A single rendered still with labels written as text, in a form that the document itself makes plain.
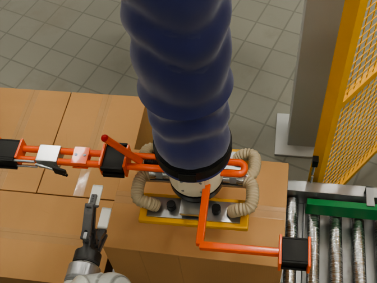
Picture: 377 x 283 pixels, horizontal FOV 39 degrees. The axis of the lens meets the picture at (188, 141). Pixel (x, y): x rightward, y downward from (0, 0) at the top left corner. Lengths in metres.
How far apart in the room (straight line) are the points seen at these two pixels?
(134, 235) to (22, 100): 1.26
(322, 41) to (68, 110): 1.27
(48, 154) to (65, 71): 2.02
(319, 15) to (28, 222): 1.54
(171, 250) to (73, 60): 2.20
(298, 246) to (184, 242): 0.47
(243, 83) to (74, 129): 1.25
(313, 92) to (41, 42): 2.03
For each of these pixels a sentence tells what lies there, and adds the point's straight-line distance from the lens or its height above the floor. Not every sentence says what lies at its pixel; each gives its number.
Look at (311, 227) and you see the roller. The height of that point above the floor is 0.55.
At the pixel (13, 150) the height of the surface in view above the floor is 1.24.
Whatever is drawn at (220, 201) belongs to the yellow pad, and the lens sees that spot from 1.68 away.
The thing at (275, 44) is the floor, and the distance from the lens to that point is 3.70.
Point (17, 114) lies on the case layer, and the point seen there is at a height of 0.54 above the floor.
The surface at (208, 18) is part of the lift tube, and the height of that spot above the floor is 1.88.
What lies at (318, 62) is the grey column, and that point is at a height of 0.71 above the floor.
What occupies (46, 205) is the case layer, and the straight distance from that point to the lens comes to 2.47.
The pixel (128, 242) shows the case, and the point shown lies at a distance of 1.84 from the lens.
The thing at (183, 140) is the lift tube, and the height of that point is 1.50.
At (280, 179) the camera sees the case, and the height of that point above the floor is 0.95.
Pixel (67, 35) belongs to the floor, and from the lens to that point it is 3.96.
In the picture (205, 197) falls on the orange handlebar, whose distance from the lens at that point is 1.56.
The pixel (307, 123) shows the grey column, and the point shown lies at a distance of 2.98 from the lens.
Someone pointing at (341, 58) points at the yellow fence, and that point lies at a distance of 1.83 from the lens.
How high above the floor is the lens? 2.59
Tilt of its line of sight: 54 degrees down
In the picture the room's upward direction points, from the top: 7 degrees counter-clockwise
